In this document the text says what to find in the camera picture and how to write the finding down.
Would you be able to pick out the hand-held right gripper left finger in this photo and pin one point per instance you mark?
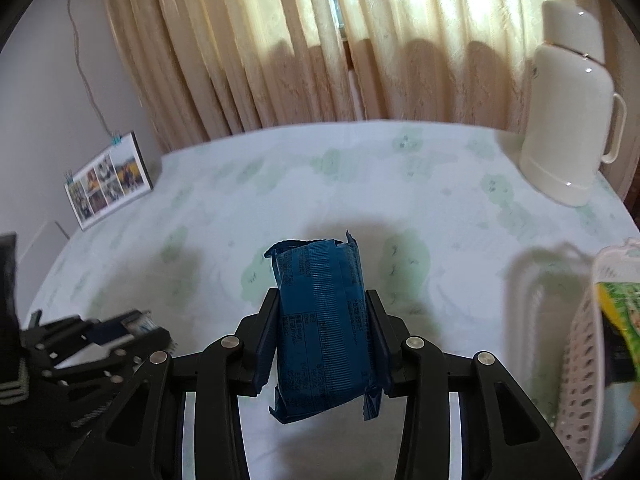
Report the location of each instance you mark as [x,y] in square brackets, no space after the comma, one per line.
[267,330]

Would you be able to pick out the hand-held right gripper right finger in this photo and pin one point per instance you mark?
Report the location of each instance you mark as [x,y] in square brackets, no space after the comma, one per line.
[377,330]

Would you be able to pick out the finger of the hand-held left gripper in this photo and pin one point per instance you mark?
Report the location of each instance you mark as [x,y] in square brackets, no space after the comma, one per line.
[107,332]
[145,345]

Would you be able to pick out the small white blue-label packet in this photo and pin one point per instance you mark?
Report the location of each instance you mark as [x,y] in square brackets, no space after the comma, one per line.
[140,323]

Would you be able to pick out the blue snack packet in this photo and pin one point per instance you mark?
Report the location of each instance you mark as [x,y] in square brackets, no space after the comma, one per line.
[320,320]

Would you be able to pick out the pink plastic basket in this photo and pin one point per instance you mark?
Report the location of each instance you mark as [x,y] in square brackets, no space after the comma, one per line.
[580,385]

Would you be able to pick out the navy packet with white print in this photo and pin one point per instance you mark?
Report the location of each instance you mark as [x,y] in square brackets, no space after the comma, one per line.
[620,360]

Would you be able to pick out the green striped snack packet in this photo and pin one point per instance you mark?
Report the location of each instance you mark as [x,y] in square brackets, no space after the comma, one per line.
[625,310]

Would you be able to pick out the photo desk calendar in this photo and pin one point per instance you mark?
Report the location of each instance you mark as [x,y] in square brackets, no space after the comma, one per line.
[107,180]

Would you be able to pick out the teal binder clip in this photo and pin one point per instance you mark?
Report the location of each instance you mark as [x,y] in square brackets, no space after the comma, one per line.
[69,176]
[116,139]

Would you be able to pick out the beige curtain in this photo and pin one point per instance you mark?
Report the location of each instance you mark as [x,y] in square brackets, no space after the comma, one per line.
[350,45]

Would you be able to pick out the white thermos jug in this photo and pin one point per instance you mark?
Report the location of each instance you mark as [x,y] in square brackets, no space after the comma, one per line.
[565,110]

